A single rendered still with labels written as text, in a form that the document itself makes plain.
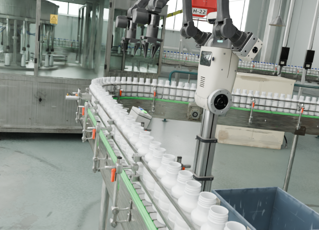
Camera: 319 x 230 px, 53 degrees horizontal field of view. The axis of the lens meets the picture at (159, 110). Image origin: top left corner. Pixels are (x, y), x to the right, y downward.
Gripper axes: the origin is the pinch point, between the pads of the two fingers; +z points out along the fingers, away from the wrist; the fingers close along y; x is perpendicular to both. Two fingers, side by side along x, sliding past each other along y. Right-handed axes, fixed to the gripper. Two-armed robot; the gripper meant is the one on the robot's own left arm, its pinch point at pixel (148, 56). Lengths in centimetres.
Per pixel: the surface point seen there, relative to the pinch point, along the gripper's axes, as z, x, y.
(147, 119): 32.7, 5.0, 6.1
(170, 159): 25, -73, -12
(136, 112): 30.2, 8.5, 0.4
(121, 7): -70, 482, 83
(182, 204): 29, -90, -15
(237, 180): 135, 154, 181
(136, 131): 26, -43, -14
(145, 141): 26, -55, -14
